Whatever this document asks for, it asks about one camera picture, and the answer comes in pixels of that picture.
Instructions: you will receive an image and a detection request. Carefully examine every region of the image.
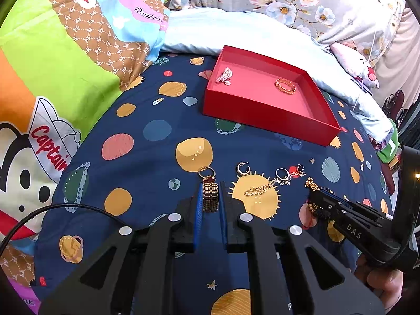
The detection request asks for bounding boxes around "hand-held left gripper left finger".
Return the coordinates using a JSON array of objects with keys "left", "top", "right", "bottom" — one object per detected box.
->
[{"left": 39, "top": 182, "right": 204, "bottom": 315}]

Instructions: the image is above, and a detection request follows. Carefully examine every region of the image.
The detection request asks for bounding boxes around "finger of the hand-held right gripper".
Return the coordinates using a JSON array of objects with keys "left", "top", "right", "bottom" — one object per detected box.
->
[
  {"left": 318, "top": 187, "right": 386, "bottom": 220},
  {"left": 308, "top": 193, "right": 349, "bottom": 226}
]

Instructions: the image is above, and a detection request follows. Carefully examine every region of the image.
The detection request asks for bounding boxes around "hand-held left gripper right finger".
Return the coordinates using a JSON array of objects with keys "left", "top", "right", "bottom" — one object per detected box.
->
[{"left": 219, "top": 181, "right": 386, "bottom": 315}]

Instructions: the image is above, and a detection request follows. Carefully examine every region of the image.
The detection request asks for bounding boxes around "gold beaded bracelet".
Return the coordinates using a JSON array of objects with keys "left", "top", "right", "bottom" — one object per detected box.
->
[{"left": 304, "top": 177, "right": 321, "bottom": 215}]

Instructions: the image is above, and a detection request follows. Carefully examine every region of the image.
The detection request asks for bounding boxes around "wide gold link band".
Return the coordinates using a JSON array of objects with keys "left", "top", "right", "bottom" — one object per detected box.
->
[{"left": 202, "top": 181, "right": 220, "bottom": 214}]

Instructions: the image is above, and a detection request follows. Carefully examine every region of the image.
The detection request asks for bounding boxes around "red cardboard box tray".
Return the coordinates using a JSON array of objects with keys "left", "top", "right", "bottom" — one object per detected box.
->
[{"left": 202, "top": 45, "right": 342, "bottom": 148}]

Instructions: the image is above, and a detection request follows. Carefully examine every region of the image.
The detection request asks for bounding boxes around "person's right hand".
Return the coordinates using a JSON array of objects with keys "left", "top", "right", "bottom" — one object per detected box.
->
[{"left": 356, "top": 255, "right": 406, "bottom": 314}]

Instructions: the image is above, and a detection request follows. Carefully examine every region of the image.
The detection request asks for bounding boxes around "navy planet print blanket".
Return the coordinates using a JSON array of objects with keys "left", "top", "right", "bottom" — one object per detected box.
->
[{"left": 32, "top": 52, "right": 396, "bottom": 315}]

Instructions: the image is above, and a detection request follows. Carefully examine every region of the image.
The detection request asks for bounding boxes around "green cloth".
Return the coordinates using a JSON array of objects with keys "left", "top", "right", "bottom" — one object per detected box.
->
[{"left": 375, "top": 127, "right": 401, "bottom": 164}]

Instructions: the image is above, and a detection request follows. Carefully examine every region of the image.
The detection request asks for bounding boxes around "pink cartoon pillow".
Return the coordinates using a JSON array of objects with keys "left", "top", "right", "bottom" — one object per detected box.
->
[{"left": 329, "top": 40, "right": 381, "bottom": 90}]

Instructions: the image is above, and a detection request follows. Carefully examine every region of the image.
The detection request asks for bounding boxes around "silver crystal brooch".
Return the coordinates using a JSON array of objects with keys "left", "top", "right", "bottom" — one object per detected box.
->
[{"left": 215, "top": 67, "right": 234, "bottom": 86}]

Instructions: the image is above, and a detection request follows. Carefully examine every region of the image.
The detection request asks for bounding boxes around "beige cloth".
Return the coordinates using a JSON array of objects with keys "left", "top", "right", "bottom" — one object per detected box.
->
[{"left": 373, "top": 6, "right": 420, "bottom": 106}]

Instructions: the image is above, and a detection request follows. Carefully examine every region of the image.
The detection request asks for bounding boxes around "colourful cartoon monkey quilt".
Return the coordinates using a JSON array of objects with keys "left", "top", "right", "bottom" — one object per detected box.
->
[{"left": 0, "top": 0, "right": 172, "bottom": 315}]

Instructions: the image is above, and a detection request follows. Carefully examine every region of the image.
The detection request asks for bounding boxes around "red and black clover bracelet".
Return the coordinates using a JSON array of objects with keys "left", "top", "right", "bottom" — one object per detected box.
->
[{"left": 288, "top": 163, "right": 308, "bottom": 179}]

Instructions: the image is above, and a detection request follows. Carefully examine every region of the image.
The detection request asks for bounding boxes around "gold ring with red stone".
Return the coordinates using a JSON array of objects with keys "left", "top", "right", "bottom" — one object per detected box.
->
[{"left": 198, "top": 167, "right": 217, "bottom": 185}]

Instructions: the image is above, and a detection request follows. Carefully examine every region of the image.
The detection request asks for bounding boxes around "silver ring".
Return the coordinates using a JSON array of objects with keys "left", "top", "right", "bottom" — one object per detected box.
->
[{"left": 275, "top": 167, "right": 293, "bottom": 186}]

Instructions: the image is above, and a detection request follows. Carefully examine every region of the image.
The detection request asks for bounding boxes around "gold chain bracelet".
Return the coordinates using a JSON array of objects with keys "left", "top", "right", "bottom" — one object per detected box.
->
[{"left": 244, "top": 178, "right": 280, "bottom": 198}]

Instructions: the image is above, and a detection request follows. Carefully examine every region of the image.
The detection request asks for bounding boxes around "gold braided ring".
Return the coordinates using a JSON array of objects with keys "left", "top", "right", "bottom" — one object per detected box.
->
[{"left": 274, "top": 78, "right": 298, "bottom": 95}]

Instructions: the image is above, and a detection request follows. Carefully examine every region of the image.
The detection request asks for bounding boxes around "black cable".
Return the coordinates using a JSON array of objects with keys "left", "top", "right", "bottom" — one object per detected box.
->
[{"left": 0, "top": 203, "right": 123, "bottom": 254}]

